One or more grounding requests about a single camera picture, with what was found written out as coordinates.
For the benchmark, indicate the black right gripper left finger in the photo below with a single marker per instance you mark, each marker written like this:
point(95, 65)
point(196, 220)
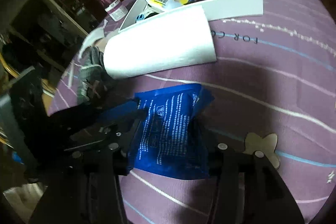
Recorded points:
point(88, 136)

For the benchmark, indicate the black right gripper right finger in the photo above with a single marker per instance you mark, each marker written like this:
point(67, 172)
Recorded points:
point(222, 160)

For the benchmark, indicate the grey plaid slipper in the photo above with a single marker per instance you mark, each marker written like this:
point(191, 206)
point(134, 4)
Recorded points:
point(94, 81)

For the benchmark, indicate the blue plastic package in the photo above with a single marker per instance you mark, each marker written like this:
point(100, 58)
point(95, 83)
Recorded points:
point(165, 144)

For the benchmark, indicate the white paper towel roll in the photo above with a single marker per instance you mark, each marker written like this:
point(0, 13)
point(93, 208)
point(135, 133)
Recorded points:
point(170, 40)

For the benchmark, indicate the white plush dog toy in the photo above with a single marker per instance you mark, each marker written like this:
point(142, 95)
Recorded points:
point(146, 13)

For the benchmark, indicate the purple striped tablecloth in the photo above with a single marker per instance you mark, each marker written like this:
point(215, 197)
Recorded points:
point(275, 73)

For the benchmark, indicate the purple spray bottle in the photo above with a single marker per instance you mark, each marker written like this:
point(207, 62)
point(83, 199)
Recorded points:
point(114, 8)

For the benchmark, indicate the white shallow cardboard box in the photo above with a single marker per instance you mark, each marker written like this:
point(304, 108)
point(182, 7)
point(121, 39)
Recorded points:
point(214, 10)

